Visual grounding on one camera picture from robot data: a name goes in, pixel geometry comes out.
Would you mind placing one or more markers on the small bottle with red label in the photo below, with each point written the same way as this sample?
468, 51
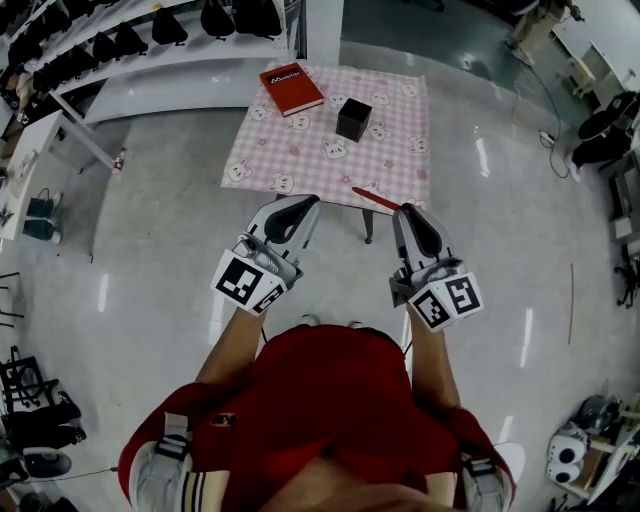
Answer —
119, 161

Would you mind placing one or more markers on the white shelf rack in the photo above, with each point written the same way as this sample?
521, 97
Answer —
165, 95

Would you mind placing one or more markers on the red pen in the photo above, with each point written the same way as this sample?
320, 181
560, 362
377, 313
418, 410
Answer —
375, 198

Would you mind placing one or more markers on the person's left forearm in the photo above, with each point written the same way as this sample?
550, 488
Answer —
235, 345

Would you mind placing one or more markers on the red hardcover book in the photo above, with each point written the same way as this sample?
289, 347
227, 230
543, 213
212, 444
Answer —
290, 87

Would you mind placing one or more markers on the white power strip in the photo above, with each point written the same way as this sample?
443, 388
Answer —
547, 136

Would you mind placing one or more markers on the white storage shelf unit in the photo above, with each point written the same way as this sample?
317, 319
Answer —
620, 460

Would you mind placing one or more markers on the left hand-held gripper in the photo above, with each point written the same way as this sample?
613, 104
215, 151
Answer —
250, 285

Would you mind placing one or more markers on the white side table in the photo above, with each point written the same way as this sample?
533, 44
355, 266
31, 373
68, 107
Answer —
30, 150

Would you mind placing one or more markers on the person's right forearm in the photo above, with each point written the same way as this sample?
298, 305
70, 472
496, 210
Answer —
432, 365

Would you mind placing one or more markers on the dark blue bag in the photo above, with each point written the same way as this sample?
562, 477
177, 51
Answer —
41, 217

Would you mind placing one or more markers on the black square pen holder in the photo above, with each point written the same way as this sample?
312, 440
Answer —
352, 122

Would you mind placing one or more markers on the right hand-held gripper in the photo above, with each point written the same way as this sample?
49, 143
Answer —
440, 300

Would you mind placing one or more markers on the grey round chair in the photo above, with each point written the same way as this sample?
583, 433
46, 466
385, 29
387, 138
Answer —
47, 462

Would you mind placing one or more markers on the pink checkered tablecloth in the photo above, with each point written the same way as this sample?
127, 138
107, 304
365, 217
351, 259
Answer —
320, 165

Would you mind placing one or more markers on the dark table leg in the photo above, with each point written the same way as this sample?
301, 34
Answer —
368, 225

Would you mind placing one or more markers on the white round-eyed toy head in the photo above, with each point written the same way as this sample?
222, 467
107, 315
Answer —
565, 450

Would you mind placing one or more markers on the row of black bags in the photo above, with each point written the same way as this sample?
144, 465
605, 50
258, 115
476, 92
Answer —
167, 27

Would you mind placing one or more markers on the person's red shirt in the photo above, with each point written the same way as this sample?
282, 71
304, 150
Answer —
325, 390

